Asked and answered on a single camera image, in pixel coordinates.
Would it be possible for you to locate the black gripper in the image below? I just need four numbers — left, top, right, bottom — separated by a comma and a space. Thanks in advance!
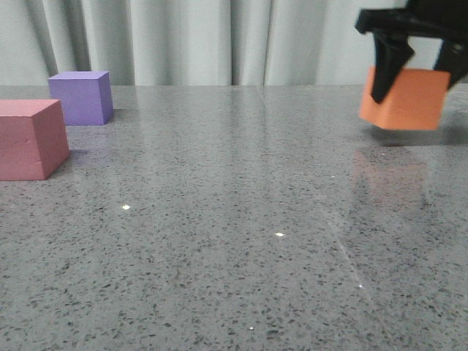
355, 1, 468, 103

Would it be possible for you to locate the purple foam cube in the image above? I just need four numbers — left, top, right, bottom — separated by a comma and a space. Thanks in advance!
48, 71, 113, 126

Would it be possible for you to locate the orange foam cube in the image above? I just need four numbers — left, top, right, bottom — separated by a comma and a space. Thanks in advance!
359, 67, 450, 131

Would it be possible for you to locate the pink foam cube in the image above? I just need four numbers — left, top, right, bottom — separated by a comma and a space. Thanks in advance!
1, 99, 70, 181

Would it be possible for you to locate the grey-green curtain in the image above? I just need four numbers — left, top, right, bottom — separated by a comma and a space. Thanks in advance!
0, 0, 468, 87

